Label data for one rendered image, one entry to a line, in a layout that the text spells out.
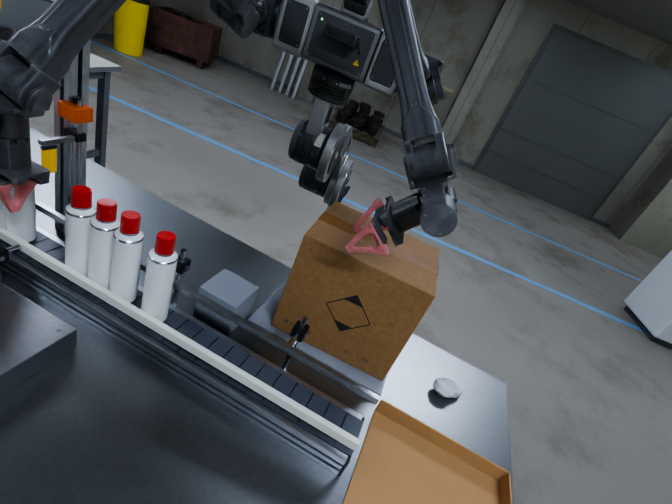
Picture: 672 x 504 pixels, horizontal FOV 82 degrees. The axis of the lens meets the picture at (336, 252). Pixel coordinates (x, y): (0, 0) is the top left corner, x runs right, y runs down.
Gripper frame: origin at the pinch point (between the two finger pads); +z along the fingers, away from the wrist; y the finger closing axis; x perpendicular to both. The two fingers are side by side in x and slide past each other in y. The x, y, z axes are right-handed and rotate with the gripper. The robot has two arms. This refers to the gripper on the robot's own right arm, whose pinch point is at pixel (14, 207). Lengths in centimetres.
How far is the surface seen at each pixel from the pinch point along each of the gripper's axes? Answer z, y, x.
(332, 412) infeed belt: 14, 69, 8
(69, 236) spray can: 3.0, 9.1, 3.3
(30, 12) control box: -30.6, -12.0, 13.7
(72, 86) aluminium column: -18.5, -8.6, 19.1
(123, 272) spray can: 5.2, 21.4, 4.1
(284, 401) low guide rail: 11, 61, 2
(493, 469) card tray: 17, 105, 18
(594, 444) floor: 104, 221, 159
